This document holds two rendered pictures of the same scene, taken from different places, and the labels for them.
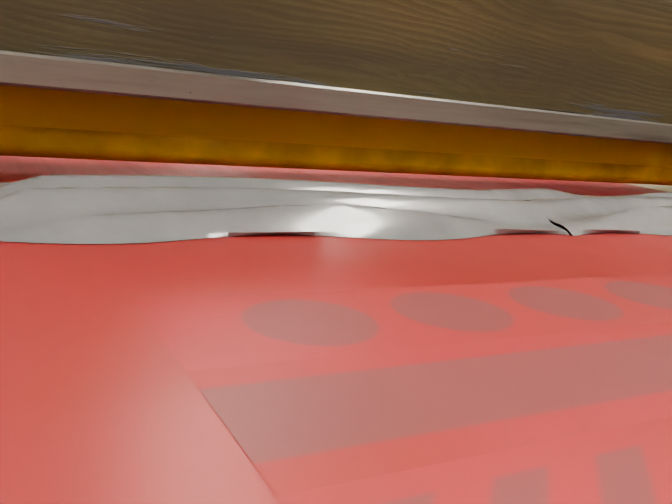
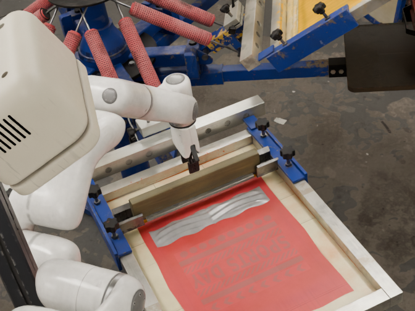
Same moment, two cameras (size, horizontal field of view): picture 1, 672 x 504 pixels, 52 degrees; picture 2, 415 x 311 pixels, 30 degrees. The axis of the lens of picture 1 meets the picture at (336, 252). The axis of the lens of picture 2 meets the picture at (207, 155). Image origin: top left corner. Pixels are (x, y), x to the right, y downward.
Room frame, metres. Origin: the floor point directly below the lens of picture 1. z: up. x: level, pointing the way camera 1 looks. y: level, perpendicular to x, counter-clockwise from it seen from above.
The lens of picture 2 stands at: (-1.29, -0.39, 2.53)
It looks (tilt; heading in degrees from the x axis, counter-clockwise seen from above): 40 degrees down; 11
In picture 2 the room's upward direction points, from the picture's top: 10 degrees counter-clockwise
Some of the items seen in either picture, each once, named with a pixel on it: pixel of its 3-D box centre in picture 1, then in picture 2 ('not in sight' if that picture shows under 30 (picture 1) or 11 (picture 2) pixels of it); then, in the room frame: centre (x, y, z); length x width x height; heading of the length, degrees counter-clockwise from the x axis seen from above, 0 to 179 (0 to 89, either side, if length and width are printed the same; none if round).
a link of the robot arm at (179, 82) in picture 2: not in sight; (168, 102); (0.28, 0.00, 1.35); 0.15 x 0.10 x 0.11; 163
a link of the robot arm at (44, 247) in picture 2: not in sight; (52, 268); (-0.29, 0.17, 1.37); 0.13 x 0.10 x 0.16; 73
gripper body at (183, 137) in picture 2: not in sight; (184, 132); (0.32, -0.02, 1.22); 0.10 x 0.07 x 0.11; 29
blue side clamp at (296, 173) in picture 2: not in sight; (276, 156); (0.48, -0.25, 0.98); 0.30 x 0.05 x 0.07; 29
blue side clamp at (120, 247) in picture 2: not in sight; (108, 226); (0.21, 0.23, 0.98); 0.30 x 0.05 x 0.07; 29
